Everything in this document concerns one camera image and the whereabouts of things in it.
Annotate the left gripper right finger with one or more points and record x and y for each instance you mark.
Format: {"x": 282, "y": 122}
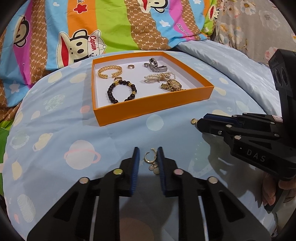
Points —
{"x": 176, "y": 182}

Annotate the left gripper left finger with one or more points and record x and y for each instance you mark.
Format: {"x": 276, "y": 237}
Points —
{"x": 120, "y": 182}

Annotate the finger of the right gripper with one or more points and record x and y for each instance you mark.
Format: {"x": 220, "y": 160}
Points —
{"x": 205, "y": 127}
{"x": 221, "y": 120}

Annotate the gold shell drop earring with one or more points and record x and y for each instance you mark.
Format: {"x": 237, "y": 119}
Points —
{"x": 153, "y": 163}

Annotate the gold ring cluster earring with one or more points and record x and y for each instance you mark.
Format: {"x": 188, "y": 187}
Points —
{"x": 194, "y": 121}

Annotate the gold hoop earring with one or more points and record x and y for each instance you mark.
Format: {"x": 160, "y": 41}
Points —
{"x": 118, "y": 78}

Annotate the orange jewelry box tray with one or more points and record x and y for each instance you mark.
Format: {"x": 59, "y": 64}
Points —
{"x": 150, "y": 97}

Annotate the right hand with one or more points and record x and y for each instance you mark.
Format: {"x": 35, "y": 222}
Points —
{"x": 269, "y": 186}

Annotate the light blue planet blanket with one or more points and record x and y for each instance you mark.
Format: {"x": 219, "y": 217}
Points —
{"x": 56, "y": 139}

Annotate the grey floral pillow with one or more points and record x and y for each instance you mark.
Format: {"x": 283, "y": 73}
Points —
{"x": 255, "y": 28}

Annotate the green cushion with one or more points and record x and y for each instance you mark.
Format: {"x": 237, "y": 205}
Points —
{"x": 5, "y": 129}

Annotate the colourful monkey print duvet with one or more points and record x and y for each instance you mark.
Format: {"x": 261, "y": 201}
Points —
{"x": 44, "y": 36}

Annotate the gold chain bangle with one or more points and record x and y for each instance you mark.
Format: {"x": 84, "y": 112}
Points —
{"x": 110, "y": 71}

